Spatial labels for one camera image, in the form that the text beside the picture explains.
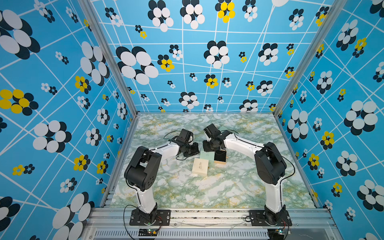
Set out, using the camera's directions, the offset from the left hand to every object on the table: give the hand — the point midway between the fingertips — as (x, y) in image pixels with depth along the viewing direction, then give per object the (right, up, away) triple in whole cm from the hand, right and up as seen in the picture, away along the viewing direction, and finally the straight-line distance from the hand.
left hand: (202, 150), depth 93 cm
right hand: (+3, +2, +2) cm, 4 cm away
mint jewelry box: (+5, -3, 0) cm, 6 cm away
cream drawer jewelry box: (-1, -9, -5) cm, 11 cm away
